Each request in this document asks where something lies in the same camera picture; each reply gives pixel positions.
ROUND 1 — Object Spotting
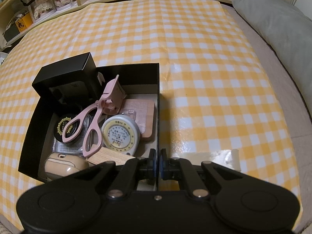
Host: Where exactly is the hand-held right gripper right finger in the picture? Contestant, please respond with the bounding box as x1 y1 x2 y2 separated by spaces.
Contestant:
159 149 245 199

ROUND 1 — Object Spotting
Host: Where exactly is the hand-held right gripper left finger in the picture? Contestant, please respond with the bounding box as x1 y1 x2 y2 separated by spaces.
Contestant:
61 149 158 198

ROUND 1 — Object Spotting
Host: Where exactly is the wood grain case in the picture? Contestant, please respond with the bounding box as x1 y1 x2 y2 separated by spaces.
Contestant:
85 147 137 168

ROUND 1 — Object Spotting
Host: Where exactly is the white tape measure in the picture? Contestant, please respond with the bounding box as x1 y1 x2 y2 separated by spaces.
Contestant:
101 114 140 155

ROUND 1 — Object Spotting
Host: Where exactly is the wooden coaster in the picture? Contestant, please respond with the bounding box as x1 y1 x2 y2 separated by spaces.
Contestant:
122 99 156 142

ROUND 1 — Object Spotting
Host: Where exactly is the pink eyelash curler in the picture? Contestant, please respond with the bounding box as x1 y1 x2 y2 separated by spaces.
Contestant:
62 74 127 158

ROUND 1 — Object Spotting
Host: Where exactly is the clear plastic case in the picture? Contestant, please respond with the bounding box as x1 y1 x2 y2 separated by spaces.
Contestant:
52 136 84 155

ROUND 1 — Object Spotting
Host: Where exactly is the black round jar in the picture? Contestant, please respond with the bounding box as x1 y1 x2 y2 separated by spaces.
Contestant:
54 113 86 144

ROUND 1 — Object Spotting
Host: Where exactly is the beige earbud case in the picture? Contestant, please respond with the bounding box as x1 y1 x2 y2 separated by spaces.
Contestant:
44 152 89 179

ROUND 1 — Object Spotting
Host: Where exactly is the small black box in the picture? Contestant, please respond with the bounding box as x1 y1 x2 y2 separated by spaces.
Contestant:
32 52 105 117

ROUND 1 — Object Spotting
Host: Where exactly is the yellow white checked cloth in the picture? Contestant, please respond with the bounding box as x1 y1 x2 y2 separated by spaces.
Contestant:
0 0 304 225

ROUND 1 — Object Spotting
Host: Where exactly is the beige bed mattress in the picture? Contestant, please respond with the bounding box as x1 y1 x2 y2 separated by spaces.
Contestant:
221 2 312 234

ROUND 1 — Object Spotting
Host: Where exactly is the grey pillow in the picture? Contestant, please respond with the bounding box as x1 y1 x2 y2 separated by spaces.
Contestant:
231 0 312 95

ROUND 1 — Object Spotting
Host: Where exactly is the yellow box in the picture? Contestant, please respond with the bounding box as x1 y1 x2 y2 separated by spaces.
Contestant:
15 13 33 33

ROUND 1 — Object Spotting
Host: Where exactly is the black storage box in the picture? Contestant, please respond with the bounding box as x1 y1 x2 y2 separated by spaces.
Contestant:
3 24 21 42

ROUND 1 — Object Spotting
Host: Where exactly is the doll case with black handle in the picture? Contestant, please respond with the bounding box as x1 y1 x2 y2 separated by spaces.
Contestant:
21 0 55 22

